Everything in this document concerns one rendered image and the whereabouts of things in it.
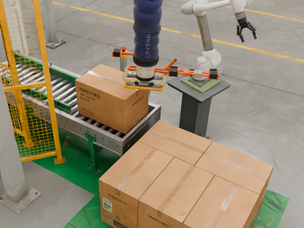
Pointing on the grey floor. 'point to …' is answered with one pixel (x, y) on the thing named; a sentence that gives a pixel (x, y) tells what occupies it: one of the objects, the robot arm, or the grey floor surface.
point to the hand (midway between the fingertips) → (249, 39)
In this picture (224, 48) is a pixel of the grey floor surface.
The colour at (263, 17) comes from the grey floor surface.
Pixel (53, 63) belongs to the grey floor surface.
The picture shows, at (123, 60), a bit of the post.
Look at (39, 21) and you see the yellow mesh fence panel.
